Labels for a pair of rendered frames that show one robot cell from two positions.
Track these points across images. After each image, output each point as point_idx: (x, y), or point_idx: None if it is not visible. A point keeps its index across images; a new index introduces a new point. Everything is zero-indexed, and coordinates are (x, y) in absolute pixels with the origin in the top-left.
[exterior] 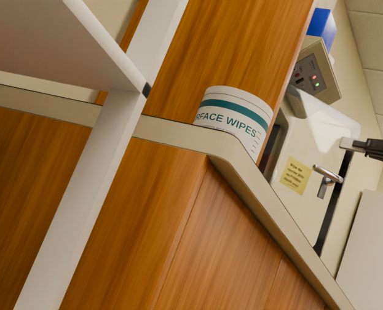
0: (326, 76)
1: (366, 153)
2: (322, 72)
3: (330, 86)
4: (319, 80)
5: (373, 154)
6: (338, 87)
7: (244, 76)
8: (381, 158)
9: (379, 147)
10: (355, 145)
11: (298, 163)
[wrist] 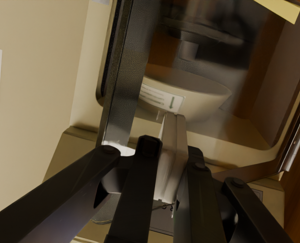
0: (150, 238)
1: (159, 155)
2: (172, 239)
3: (104, 228)
4: (154, 221)
5: (152, 172)
6: (74, 238)
7: None
8: (89, 186)
9: (293, 242)
10: (200, 155)
11: (281, 9)
